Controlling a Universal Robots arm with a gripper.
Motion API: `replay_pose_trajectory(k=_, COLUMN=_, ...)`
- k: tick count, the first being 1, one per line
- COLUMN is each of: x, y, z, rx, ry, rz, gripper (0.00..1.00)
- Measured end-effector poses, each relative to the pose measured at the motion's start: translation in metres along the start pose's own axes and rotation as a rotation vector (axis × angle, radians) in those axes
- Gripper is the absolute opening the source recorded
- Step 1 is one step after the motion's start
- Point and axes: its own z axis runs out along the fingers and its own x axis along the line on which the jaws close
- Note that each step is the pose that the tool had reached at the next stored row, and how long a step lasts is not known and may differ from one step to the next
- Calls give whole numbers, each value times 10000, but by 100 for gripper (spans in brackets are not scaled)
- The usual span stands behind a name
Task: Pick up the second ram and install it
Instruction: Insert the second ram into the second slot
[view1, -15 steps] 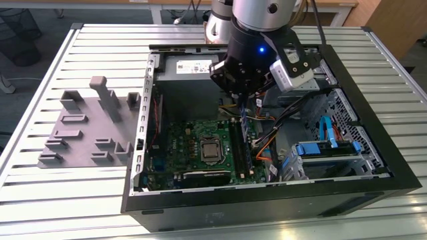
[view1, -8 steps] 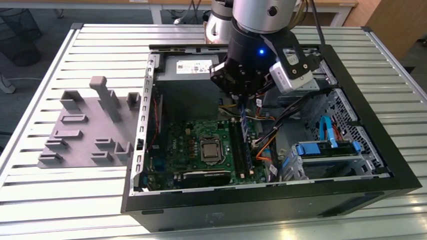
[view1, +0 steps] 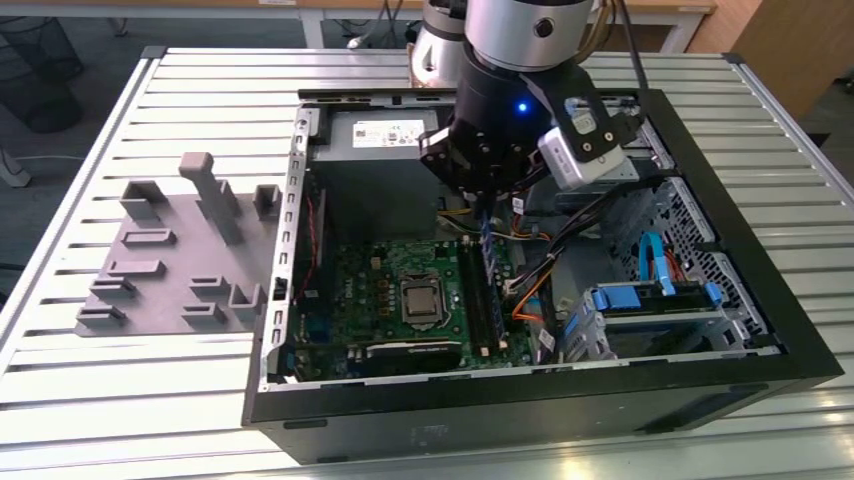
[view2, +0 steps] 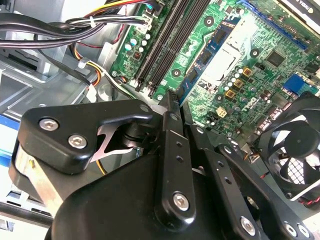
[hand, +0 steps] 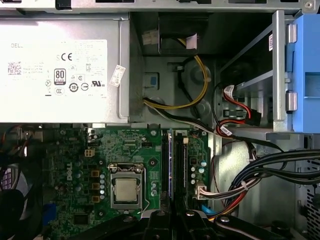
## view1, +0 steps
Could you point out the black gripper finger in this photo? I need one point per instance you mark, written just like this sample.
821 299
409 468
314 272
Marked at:
523 167
443 155

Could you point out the blue RAM stick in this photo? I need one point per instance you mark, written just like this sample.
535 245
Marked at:
489 250

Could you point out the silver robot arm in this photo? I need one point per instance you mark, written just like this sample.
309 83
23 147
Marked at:
521 30

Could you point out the black RAM slot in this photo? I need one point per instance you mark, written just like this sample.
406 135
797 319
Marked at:
473 295

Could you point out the grey power supply unit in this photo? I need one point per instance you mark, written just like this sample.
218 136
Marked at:
361 200

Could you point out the grey optical drive cage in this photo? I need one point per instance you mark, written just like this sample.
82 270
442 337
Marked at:
641 200

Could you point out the green motherboard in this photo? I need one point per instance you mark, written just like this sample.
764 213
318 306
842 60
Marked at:
363 280

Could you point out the silver CPU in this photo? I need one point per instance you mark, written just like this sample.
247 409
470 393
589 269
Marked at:
423 301

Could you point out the hard disk in blue carrier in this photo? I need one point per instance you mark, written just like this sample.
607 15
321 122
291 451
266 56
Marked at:
617 298

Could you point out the grey disk bay cage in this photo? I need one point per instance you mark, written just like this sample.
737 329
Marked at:
674 320

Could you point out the black graphics card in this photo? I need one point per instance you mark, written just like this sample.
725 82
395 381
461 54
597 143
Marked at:
414 357

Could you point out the grey parts rack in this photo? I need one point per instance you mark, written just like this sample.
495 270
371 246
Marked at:
187 250

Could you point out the wooden cabinet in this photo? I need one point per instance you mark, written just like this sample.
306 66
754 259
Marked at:
788 45

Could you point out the blue VGA connector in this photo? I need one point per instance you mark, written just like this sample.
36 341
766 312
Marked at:
291 362

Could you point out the black PC case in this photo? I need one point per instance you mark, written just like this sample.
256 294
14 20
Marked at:
534 415

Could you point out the black mesh waste bin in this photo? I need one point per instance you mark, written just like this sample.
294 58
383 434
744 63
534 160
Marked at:
40 75

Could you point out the white floor stand foot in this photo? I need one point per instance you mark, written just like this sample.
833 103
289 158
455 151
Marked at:
14 172

